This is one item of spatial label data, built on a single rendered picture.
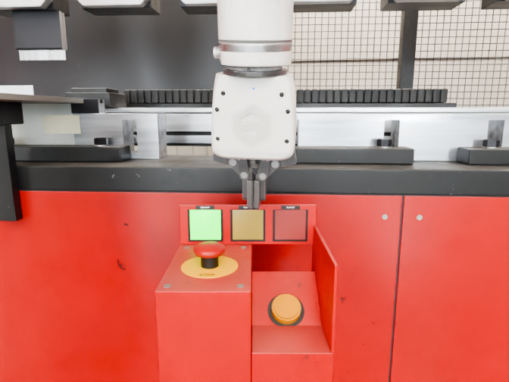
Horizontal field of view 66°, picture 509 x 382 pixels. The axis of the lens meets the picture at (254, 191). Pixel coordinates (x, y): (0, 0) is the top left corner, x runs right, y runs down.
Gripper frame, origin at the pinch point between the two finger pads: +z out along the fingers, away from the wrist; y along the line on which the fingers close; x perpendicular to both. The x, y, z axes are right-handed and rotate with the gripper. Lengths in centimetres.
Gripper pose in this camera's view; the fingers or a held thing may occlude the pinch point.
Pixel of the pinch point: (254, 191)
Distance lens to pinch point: 51.6
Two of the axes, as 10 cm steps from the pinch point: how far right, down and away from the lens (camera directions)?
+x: 1.3, -3.8, 9.1
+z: 0.0, 9.2, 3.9
